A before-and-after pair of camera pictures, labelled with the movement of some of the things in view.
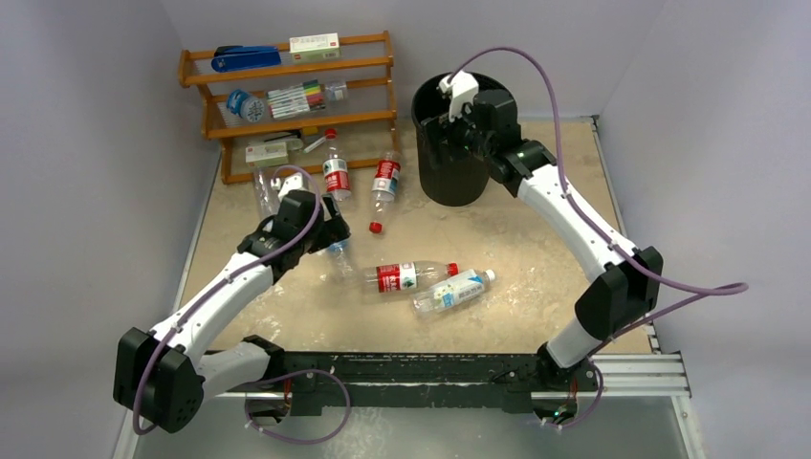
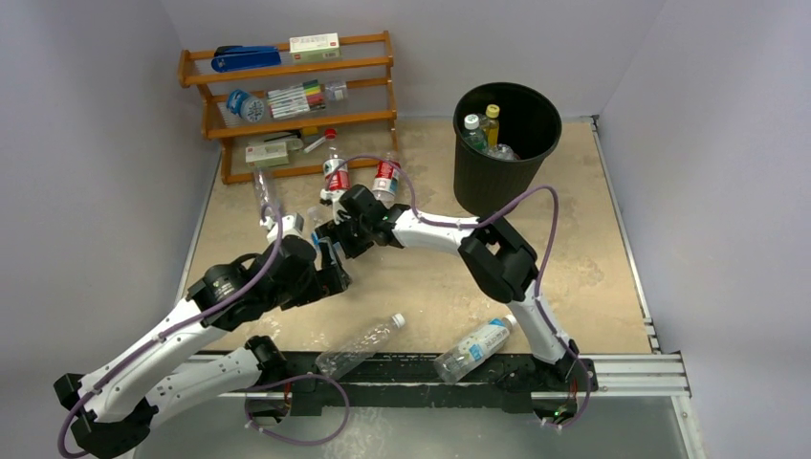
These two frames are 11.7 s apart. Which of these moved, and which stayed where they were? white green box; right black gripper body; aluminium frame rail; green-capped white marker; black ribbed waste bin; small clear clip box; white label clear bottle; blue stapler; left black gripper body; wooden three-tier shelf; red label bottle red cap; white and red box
Moved: right black gripper body; black ribbed waste bin; white label clear bottle; left black gripper body
Stayed: green-capped white marker; red label bottle red cap; white green box; small clear clip box; blue stapler; wooden three-tier shelf; white and red box; aluminium frame rail
